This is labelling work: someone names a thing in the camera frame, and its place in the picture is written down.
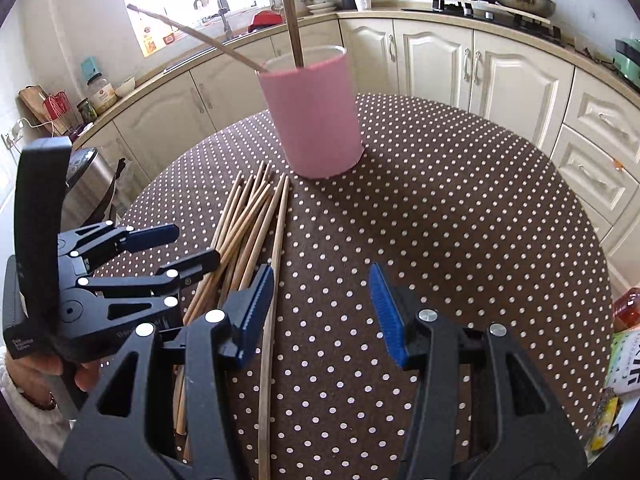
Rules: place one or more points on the pink cup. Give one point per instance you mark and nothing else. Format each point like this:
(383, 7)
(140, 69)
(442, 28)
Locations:
(315, 115)

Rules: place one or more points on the person's left hand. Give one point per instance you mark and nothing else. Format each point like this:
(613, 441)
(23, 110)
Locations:
(87, 375)

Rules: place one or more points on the yellow snack packet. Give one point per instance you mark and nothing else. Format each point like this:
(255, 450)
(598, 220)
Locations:
(605, 425)

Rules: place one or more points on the wooden cutting board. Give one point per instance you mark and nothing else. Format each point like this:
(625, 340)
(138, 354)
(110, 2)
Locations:
(32, 102)

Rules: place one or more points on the cream base kitchen cabinets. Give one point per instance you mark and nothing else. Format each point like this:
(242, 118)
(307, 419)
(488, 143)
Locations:
(430, 65)

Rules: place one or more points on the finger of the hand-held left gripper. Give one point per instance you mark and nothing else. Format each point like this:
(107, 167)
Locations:
(200, 262)
(157, 235)

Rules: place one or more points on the single wooden chopstick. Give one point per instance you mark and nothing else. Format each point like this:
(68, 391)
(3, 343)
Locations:
(210, 39)
(291, 20)

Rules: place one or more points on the small white bowl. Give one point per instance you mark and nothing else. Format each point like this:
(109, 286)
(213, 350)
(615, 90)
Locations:
(125, 88)

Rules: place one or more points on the steel sink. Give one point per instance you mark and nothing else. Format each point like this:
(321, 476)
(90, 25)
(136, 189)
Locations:
(185, 60)

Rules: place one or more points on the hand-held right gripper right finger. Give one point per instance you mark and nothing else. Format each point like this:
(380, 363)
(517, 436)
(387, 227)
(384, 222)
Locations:
(385, 305)

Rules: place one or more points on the bunch of wooden chopsticks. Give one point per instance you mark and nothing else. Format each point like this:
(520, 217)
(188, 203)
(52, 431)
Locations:
(252, 220)

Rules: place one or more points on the light blue box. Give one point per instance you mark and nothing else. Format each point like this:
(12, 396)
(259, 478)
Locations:
(91, 67)

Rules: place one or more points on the beige kitchen countertop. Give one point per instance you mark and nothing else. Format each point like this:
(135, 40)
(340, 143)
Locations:
(380, 11)

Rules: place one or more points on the white green printed bag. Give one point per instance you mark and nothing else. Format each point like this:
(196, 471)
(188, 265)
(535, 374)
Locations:
(625, 360)

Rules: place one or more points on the grey rice cooker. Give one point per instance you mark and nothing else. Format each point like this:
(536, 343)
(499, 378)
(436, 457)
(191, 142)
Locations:
(87, 180)

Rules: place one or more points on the red bowl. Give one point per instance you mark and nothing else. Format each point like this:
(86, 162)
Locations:
(265, 20)

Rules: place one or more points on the stack of white dishes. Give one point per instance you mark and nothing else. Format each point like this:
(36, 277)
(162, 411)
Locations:
(321, 7)

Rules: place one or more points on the small white cup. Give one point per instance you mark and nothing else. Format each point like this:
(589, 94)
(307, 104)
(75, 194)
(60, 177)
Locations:
(361, 5)

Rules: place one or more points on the red plastic bottle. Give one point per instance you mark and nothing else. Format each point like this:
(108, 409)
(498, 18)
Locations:
(629, 310)

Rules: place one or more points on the white wall socket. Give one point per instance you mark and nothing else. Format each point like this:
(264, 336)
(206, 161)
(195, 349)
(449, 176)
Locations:
(12, 136)

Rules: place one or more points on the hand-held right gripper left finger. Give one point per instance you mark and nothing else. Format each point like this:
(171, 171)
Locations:
(255, 305)

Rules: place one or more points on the small dark jar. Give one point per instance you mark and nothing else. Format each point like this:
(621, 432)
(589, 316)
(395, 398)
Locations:
(86, 111)

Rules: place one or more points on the steel wok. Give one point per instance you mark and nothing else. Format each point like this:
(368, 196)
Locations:
(540, 5)

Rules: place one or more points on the large glass jar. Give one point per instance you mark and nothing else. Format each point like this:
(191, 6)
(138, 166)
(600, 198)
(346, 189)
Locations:
(102, 97)

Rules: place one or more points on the steel faucet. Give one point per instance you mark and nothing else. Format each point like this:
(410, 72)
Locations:
(223, 15)

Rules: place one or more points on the pale wooden board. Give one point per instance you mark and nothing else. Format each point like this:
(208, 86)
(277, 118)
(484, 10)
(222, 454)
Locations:
(530, 14)

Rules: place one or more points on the green electric cooker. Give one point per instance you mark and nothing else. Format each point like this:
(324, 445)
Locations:
(629, 57)

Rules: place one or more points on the black gas stove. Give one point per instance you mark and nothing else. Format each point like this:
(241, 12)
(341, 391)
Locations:
(480, 12)

